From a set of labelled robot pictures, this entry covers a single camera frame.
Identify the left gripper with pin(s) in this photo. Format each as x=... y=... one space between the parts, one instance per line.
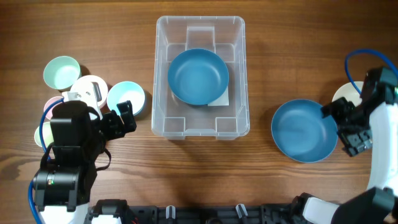
x=112 y=125

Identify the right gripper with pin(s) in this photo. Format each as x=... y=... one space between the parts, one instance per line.
x=351 y=125

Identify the cream bowl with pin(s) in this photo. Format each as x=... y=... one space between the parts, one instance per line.
x=349 y=92

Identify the light blue small bowl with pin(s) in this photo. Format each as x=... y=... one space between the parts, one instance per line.
x=126 y=91

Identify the dark blue bowl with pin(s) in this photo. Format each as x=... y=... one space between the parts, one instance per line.
x=301 y=132
x=198 y=76

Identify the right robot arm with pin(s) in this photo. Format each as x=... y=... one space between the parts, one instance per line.
x=371 y=124

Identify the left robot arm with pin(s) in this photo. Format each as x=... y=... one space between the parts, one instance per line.
x=60 y=191

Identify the clear plastic storage container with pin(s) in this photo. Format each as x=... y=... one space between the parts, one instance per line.
x=226 y=37

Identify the pink small bowl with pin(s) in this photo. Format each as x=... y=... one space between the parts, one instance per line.
x=94 y=83

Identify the pink cup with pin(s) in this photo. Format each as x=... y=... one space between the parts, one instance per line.
x=50 y=102

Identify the mint green small bowl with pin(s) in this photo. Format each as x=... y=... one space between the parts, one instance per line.
x=61 y=73

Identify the pale green cup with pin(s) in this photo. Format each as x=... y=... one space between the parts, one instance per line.
x=46 y=134

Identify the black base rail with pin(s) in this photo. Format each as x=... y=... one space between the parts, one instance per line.
x=120 y=212

